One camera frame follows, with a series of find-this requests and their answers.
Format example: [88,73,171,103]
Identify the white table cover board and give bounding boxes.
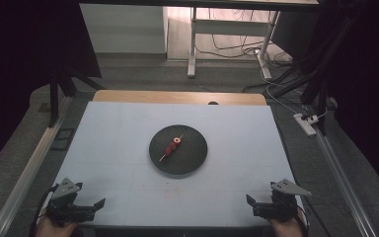
[35,101,311,229]

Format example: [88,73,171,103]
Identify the person's left hand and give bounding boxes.
[35,215,79,237]

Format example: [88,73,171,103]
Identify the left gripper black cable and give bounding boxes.
[29,185,59,237]

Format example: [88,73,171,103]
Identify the black round plate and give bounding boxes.
[148,124,208,176]

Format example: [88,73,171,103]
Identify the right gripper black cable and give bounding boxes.
[296,197,332,237]

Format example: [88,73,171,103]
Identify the red sausage piece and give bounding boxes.
[164,141,179,157]

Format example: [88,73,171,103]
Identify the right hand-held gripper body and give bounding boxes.
[268,178,313,222]

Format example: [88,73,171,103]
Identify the aluminium floor rail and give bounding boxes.
[0,96,74,237]
[311,126,378,237]

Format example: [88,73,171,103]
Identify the black floor cables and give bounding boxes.
[194,8,292,63]

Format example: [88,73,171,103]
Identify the white power strip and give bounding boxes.
[292,113,320,137]

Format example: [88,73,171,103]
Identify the wooden table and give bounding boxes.
[92,89,267,107]

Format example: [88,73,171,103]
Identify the dark curtain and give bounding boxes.
[0,0,103,179]
[319,0,379,205]

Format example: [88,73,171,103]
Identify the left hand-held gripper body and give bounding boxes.
[44,178,87,227]

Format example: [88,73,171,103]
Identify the black metal stand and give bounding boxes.
[270,13,356,136]
[46,63,107,128]

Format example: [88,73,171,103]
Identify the person's right hand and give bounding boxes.
[268,210,306,237]

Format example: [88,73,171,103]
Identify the black floor socket frame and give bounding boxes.
[49,127,77,152]

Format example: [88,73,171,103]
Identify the white floor cable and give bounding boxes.
[259,48,329,120]

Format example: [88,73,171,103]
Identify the white metal desk frame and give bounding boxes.
[187,7,281,80]

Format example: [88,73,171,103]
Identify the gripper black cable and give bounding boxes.
[296,197,332,237]
[29,185,59,237]

